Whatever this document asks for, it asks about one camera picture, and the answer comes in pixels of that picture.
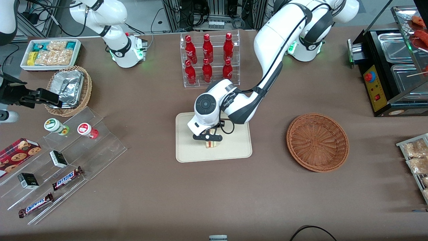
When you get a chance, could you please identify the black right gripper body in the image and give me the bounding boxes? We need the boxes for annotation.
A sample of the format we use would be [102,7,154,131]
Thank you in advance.
[0,74,42,109]

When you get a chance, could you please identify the beige plastic tray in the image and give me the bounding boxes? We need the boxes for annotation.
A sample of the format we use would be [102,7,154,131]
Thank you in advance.
[176,112,252,163]

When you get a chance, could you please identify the aluminium foil tray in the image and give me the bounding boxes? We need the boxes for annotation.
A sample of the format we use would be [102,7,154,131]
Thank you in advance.
[49,70,85,109]

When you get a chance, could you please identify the light woven wicker basket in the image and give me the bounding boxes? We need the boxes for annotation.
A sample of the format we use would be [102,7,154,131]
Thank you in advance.
[44,65,93,117]

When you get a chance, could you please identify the brown round wicker basket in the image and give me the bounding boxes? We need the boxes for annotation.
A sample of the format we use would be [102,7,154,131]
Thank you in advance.
[286,113,350,173]

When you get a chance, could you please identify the green-lid white cup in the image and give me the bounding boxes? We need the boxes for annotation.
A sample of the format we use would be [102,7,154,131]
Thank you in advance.
[44,118,70,136]

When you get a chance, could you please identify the clear cracker packet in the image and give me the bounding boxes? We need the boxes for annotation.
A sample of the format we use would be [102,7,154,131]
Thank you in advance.
[47,41,68,51]
[35,50,73,66]

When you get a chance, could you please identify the red-lid white cup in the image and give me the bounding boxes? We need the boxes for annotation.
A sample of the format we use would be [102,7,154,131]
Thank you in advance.
[77,123,99,140]

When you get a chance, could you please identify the red cola bottle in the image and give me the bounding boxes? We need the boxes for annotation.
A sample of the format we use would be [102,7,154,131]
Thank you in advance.
[223,32,235,62]
[202,58,213,83]
[185,60,197,85]
[222,59,233,80]
[185,35,198,65]
[202,33,214,63]

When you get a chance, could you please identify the white snack bin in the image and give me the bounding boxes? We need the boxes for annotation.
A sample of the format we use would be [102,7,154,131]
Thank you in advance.
[20,39,83,73]

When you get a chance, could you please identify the small black box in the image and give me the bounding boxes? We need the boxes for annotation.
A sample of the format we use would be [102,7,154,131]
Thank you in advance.
[49,150,69,169]
[17,173,40,190]

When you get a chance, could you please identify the clear acrylic bottle rack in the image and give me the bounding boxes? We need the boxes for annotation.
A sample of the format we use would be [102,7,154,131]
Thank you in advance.
[180,30,240,88]

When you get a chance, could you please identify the red cookie box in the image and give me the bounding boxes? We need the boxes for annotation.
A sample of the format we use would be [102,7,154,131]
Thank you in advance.
[0,138,42,178]

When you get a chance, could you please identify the clear acrylic stepped display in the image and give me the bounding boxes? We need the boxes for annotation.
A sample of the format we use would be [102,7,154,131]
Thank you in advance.
[0,106,128,226]

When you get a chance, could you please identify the snickers chocolate bar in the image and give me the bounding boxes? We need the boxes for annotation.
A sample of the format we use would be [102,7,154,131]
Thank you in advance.
[18,192,54,219]
[51,166,84,191]

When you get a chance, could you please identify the black food warmer appliance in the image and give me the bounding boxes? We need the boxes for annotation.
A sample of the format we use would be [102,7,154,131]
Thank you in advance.
[347,5,428,117]

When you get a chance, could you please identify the steel warmer pan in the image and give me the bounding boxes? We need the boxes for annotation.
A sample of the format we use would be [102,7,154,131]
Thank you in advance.
[391,64,428,95]
[378,33,414,64]

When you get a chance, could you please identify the red sausage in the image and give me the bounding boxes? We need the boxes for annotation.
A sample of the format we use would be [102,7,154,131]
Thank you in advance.
[411,15,428,30]
[414,29,428,48]

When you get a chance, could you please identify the black looped wrist cable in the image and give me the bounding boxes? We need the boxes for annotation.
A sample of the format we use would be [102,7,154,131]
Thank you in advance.
[218,119,236,135]

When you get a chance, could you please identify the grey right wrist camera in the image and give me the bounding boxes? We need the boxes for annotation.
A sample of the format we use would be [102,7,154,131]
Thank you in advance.
[0,110,20,124]

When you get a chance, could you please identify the black table cable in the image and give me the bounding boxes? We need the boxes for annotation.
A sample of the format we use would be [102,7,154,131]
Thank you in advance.
[289,225,338,241]

